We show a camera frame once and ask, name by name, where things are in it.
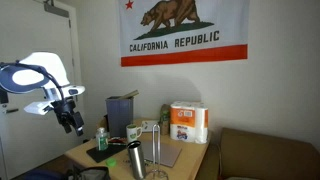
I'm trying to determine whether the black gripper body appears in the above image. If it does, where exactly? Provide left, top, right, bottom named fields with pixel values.
left=51, top=99, right=84, bottom=129

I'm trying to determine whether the white mug with green logo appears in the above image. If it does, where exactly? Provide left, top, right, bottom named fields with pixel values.
left=125, top=123, right=144, bottom=145

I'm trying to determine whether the clear bottle with green label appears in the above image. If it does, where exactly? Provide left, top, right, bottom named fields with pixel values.
left=95, top=127, right=110, bottom=152

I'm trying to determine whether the black mat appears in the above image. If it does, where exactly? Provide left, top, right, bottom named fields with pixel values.
left=86, top=143, right=127, bottom=164

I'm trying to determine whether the green round lid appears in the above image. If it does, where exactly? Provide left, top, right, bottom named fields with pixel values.
left=105, top=157, right=118, bottom=169

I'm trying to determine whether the black bag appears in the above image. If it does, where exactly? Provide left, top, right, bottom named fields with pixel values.
left=66, top=165, right=112, bottom=180

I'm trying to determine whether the blue object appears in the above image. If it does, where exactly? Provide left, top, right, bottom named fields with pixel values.
left=22, top=168, right=68, bottom=180

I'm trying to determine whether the cardboard piece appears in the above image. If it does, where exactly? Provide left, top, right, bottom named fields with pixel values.
left=117, top=89, right=140, bottom=101

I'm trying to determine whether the black door lock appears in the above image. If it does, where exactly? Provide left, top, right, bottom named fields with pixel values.
left=0, top=88, right=9, bottom=105

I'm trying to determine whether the stainless steel tumbler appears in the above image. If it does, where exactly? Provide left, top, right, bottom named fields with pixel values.
left=126, top=140, right=147, bottom=180

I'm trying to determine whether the white flat box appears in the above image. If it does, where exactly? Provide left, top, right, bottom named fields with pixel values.
left=139, top=119, right=161, bottom=134

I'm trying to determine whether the metal paper towel holder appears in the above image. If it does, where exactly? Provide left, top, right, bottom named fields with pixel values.
left=146, top=123, right=170, bottom=180

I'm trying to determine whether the gray laptop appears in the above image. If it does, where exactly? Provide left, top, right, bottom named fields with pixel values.
left=139, top=139, right=183, bottom=169

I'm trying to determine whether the white door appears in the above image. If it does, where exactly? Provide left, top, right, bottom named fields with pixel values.
left=0, top=0, right=83, bottom=180

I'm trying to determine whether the metal door closer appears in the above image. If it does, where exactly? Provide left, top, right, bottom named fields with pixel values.
left=43, top=0, right=71, bottom=19

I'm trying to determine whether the paper towel roll pack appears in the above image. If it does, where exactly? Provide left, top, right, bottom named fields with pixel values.
left=169, top=100, right=210, bottom=145

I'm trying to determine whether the California Republic flag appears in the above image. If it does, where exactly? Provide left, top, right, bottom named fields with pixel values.
left=117, top=0, right=251, bottom=68

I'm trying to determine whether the brown sofa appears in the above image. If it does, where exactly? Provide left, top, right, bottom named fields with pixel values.
left=218, top=127, right=320, bottom=180

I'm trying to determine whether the dark arm cable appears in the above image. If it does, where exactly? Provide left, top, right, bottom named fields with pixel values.
left=0, top=61, right=66, bottom=103

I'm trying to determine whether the door handle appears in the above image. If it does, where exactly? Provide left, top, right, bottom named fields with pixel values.
left=1, top=103, right=20, bottom=115

